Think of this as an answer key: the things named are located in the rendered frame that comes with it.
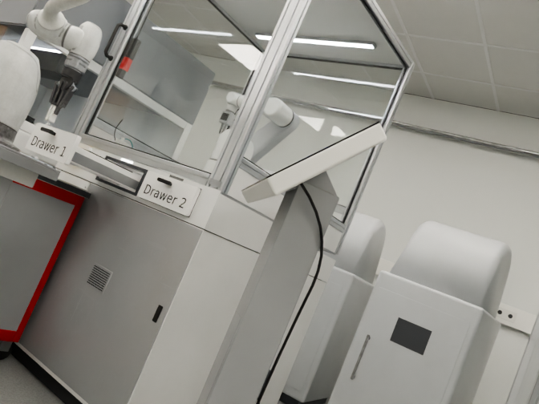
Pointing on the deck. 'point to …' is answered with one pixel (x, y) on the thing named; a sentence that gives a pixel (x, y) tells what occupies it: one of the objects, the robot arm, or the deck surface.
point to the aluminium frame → (248, 112)
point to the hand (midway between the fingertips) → (52, 113)
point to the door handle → (112, 39)
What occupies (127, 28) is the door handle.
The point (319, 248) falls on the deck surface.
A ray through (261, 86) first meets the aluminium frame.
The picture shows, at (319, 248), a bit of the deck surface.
